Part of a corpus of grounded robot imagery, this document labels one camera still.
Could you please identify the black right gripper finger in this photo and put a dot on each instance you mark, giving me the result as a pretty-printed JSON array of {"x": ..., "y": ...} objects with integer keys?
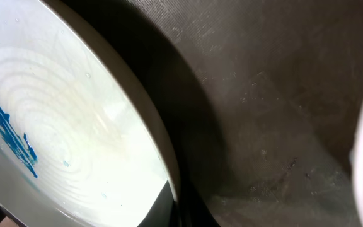
[{"x": 163, "y": 213}]

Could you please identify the dark grey serving tray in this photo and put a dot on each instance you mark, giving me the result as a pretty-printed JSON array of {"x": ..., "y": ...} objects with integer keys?
[{"x": 260, "y": 99}]

